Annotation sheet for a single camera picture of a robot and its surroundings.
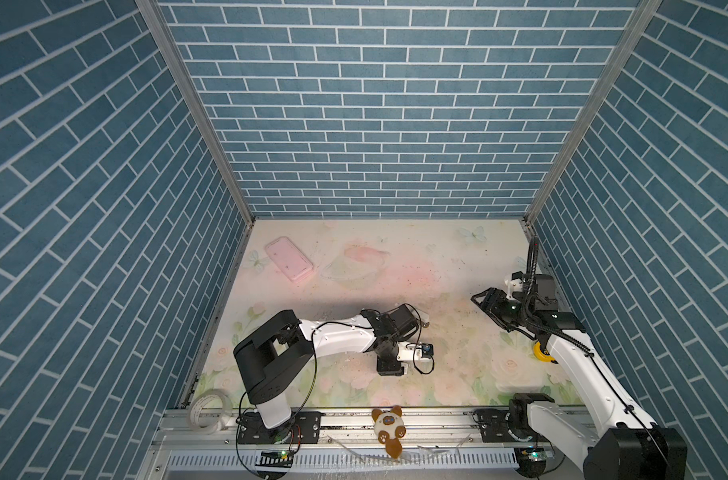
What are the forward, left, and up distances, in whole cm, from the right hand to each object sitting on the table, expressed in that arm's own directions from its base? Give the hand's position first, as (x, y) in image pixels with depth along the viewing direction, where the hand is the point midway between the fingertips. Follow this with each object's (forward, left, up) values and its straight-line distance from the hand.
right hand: (476, 298), depth 82 cm
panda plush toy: (-31, +22, -11) cm, 40 cm away
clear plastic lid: (+18, +37, -14) cm, 43 cm away
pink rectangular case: (+21, +64, -11) cm, 69 cm away
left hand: (-14, +20, -14) cm, 28 cm away
